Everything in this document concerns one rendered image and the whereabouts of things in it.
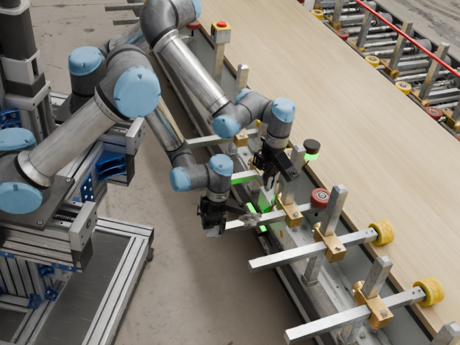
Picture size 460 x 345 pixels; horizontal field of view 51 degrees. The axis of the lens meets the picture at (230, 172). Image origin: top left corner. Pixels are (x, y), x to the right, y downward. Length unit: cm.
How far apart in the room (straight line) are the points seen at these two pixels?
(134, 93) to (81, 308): 134
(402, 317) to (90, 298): 133
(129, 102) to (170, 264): 162
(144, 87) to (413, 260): 107
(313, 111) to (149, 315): 126
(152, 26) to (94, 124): 39
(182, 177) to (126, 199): 159
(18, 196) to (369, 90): 180
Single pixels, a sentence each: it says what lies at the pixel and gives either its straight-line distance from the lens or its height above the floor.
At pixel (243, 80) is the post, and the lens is 204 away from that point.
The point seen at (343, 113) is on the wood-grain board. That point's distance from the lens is 236.
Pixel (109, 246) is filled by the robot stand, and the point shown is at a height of 21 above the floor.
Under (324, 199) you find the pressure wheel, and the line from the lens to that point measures 185.
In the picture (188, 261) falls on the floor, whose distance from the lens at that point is 272.
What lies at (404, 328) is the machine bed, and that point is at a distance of 182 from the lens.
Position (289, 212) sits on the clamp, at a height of 87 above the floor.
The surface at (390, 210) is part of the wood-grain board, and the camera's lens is 192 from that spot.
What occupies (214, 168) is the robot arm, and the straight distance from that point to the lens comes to 149.
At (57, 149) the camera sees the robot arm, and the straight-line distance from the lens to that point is 130.
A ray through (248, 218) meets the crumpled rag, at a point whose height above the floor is 87.
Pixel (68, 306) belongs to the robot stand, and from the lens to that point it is 235.
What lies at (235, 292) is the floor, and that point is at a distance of 262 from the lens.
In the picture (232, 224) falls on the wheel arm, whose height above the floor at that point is 86.
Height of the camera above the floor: 214
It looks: 41 degrees down
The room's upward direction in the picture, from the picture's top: 8 degrees clockwise
